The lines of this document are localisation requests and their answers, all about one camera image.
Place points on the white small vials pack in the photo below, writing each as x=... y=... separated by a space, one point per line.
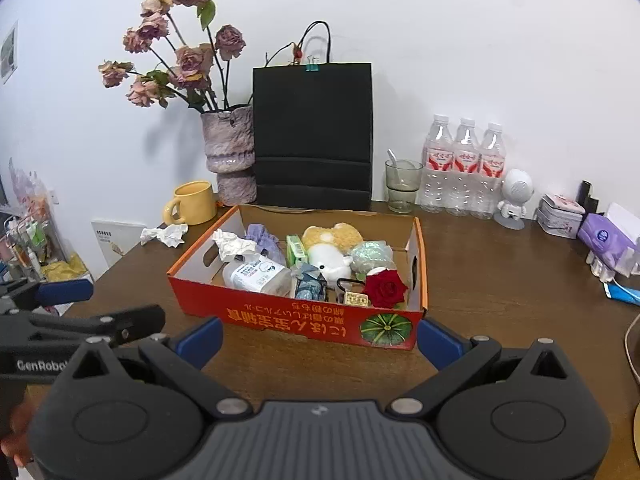
x=602 y=266

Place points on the black small bottle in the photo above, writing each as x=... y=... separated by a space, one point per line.
x=586 y=192

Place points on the glass cup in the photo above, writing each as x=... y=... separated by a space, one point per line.
x=402 y=190

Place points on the clear rack with packets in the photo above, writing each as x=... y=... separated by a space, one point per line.
x=30 y=230

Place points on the white booklet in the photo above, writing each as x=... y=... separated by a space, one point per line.
x=112 y=240

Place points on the purple wipes packet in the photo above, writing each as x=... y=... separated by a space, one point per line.
x=605 y=237

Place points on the dried pink flowers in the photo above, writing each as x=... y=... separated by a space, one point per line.
x=192 y=60

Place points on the white robot figure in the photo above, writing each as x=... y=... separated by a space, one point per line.
x=517 y=187

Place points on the blue tube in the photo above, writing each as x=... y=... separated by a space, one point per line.
x=622 y=292

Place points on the blue printed pouch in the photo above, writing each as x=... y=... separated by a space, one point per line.
x=310 y=287

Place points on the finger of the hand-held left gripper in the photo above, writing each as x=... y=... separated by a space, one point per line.
x=100 y=325
x=65 y=291

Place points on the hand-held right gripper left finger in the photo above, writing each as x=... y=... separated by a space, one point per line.
x=200 y=342

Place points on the person's left hand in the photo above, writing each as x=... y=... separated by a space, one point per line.
x=15 y=435

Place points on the large crumpled white tissue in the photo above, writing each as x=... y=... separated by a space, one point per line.
x=232 y=245

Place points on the yellow white plush toy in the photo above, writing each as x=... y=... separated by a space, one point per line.
x=330 y=260

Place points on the clear small bottle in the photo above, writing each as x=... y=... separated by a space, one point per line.
x=630 y=260

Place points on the red rose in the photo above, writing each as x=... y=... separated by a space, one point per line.
x=385 y=287

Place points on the black carabiner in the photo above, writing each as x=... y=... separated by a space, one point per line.
x=345 y=280

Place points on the white spoon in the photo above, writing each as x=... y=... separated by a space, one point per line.
x=392 y=157

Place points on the wall paper sheet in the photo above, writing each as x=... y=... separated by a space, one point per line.
x=9 y=52

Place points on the teal binder clip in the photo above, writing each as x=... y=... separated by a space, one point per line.
x=312 y=66

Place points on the red cardboard box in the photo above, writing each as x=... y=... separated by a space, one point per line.
x=300 y=320

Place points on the small yellow box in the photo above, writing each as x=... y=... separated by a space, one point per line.
x=356 y=300

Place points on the yellow mug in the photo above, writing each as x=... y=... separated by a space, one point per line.
x=195 y=205

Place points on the purple ceramic vase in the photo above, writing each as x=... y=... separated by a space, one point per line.
x=227 y=150

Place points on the purple cloth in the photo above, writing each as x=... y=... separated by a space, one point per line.
x=262 y=237

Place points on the black paper bag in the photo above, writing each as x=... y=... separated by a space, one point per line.
x=312 y=125

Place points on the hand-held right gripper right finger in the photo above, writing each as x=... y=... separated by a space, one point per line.
x=440 y=342

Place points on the shiny green mesh ball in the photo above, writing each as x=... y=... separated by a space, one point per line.
x=372 y=255

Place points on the clear water bottle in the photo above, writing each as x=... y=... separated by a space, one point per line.
x=491 y=180
x=465 y=175
x=437 y=170

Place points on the grey tin box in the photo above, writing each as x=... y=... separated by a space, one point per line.
x=560 y=217

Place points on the yellow packet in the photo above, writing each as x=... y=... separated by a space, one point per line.
x=62 y=270

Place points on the green tissue packet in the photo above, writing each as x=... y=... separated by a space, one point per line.
x=296 y=250

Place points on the small crumpled white tissue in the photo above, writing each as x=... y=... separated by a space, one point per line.
x=170 y=235

